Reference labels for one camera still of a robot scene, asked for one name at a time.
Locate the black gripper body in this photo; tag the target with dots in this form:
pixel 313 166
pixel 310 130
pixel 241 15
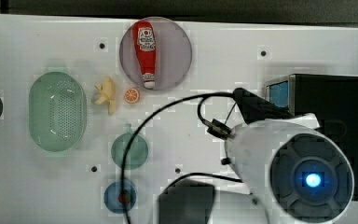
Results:
pixel 254 108

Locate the black toaster oven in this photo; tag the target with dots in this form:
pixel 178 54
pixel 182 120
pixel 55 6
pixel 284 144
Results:
pixel 333 99

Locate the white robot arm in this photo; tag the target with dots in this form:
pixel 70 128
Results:
pixel 300 175

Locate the grey round plate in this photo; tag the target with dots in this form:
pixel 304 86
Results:
pixel 174 55

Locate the orange slice toy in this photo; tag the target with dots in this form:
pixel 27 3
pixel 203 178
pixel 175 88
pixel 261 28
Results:
pixel 132 95

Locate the red ketchup bottle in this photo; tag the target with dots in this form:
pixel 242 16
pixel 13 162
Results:
pixel 144 43

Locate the peeled toy banana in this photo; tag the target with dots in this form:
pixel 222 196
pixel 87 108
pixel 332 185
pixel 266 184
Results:
pixel 106 94

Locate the red toy strawberry in bowl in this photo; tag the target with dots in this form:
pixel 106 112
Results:
pixel 124 197

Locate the blue bowl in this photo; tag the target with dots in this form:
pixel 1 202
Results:
pixel 110 197

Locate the green oval colander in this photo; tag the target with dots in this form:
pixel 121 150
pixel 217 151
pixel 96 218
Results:
pixel 57 112

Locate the black camera mount box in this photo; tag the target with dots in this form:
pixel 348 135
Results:
pixel 187 202

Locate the green pot with handle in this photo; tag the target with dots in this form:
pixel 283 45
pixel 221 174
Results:
pixel 129 151

